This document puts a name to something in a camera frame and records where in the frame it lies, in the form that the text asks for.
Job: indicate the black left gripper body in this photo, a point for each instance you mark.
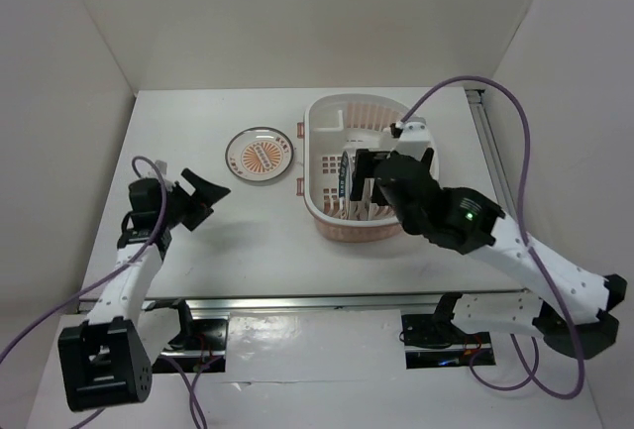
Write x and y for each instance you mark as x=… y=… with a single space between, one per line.
x=178 y=203

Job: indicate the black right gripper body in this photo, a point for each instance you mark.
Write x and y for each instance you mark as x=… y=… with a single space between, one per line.
x=407 y=222

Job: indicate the plate with dark blue rim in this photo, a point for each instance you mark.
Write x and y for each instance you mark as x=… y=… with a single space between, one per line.
x=344 y=178

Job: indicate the plate with red characters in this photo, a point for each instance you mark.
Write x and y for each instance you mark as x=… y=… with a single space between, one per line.
x=360 y=202

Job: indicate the plate with orange sunburst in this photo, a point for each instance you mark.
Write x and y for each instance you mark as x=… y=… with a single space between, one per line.
x=259 y=155

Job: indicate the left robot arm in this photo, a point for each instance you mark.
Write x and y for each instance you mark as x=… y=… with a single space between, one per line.
x=107 y=359

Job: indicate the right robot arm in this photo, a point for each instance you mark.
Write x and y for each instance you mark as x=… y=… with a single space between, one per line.
x=563 y=304

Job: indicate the white and pink dish rack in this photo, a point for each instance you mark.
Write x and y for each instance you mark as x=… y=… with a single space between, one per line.
x=347 y=122

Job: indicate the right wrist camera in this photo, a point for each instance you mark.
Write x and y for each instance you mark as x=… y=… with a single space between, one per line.
x=411 y=139

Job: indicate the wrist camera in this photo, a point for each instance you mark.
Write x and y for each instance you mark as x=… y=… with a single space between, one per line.
x=162 y=167
x=411 y=139

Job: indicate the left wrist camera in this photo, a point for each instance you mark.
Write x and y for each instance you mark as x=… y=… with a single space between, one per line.
x=162 y=167

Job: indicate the aluminium side rail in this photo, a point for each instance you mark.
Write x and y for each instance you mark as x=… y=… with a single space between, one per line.
x=490 y=151

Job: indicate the aluminium front rail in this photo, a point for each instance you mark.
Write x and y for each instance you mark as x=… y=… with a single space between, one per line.
x=309 y=303

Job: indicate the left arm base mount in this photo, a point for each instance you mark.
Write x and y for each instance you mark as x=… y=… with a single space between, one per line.
x=204 y=349

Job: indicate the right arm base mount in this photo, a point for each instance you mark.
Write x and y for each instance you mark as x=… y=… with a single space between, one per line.
x=429 y=346

